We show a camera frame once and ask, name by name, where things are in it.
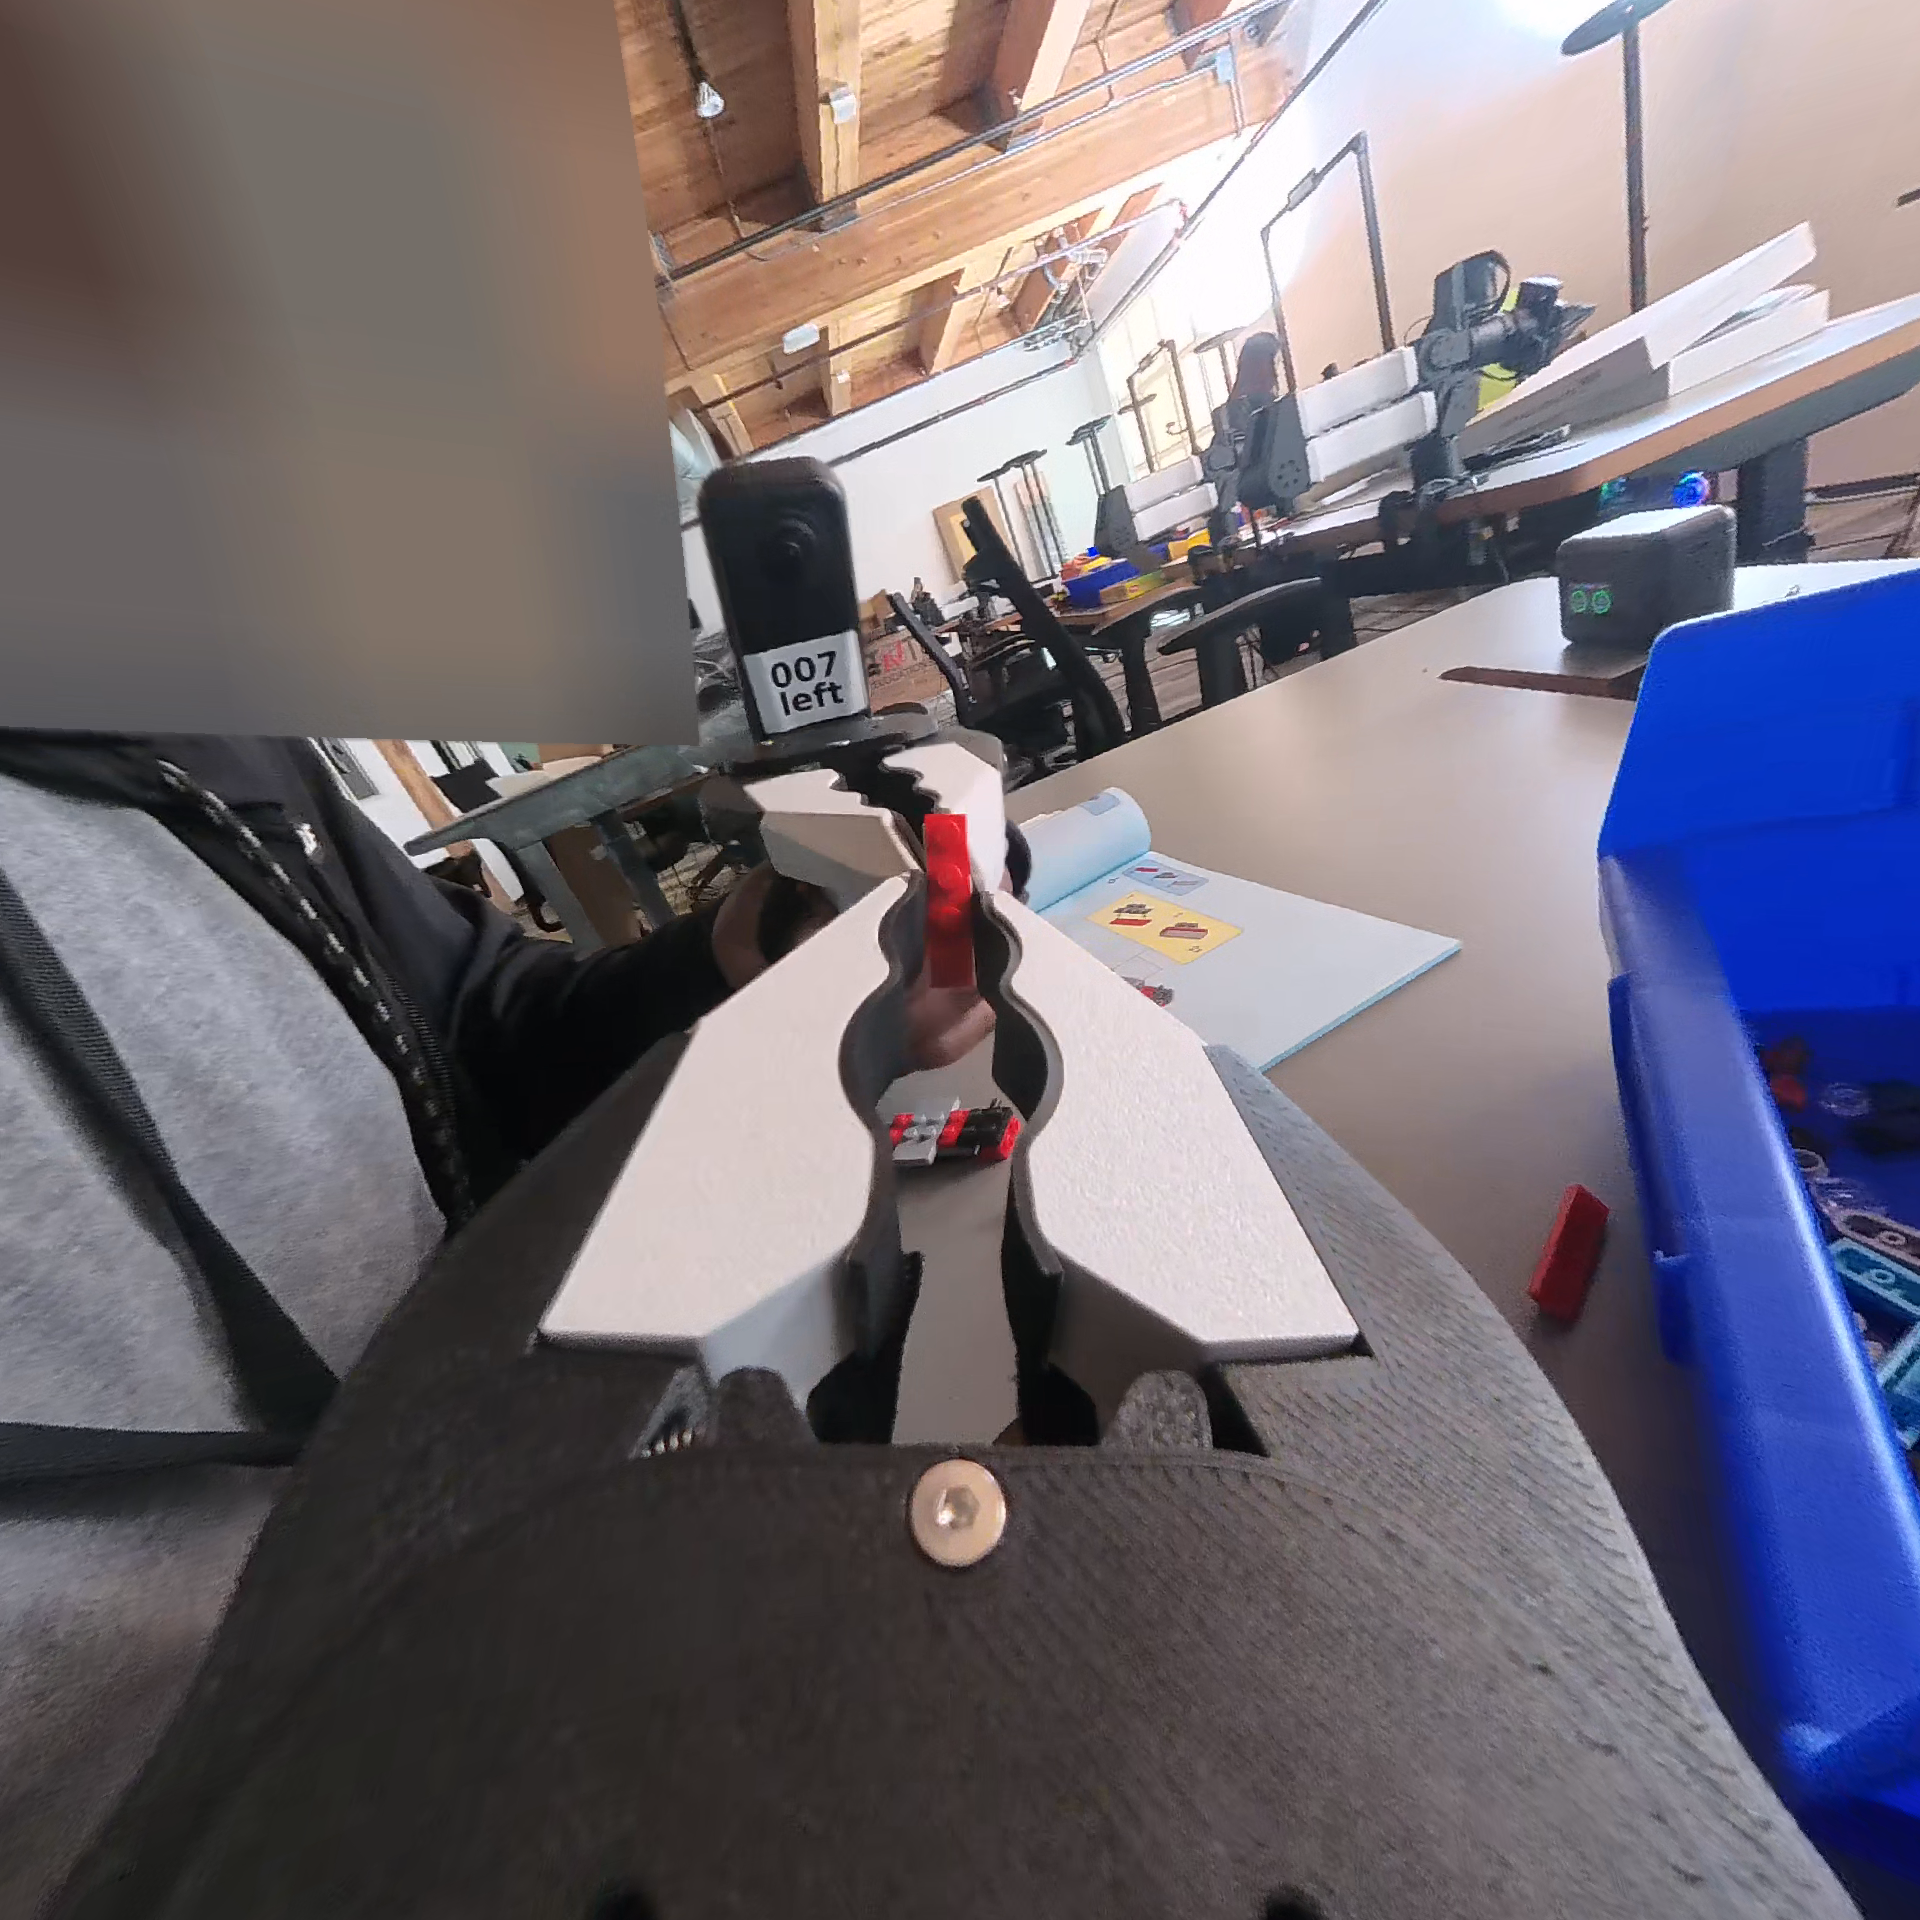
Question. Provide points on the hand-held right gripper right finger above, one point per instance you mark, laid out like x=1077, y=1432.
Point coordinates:
x=1170, y=1184

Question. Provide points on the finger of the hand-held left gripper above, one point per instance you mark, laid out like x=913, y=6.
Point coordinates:
x=975, y=788
x=832, y=839

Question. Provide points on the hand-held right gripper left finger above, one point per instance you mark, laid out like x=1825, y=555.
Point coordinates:
x=721, y=1184

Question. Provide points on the red toy brick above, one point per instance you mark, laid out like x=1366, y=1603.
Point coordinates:
x=944, y=901

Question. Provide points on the blue plastic bin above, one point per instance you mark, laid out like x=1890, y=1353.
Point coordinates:
x=1725, y=1201

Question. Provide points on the person's left forearm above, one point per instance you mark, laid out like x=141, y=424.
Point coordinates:
x=599, y=990

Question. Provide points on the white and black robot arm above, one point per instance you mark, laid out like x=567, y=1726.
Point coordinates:
x=1170, y=504
x=1424, y=389

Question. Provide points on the person's left hand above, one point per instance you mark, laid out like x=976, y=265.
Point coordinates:
x=765, y=923

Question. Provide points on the tall black office chair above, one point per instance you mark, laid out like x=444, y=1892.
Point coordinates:
x=1021, y=662

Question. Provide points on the red and black toy model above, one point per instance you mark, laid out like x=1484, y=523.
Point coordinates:
x=953, y=1136

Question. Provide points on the steel workbench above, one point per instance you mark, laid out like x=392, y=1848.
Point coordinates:
x=599, y=797

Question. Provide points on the pale instruction booklet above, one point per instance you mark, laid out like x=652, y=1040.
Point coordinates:
x=1277, y=961

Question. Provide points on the flat red toy plate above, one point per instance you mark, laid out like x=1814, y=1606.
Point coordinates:
x=1569, y=1254

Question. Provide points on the black cube device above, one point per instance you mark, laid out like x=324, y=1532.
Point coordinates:
x=1642, y=579

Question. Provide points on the large pile of toy bricks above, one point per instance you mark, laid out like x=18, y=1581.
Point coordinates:
x=1876, y=1201

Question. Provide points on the white flat box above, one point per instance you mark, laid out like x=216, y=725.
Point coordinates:
x=1652, y=352

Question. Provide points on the wooden work table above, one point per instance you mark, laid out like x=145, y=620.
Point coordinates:
x=1725, y=428

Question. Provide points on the black floor lamp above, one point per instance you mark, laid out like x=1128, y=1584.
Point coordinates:
x=1636, y=150

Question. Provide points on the black gantry frame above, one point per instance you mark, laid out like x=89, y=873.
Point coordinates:
x=1320, y=165

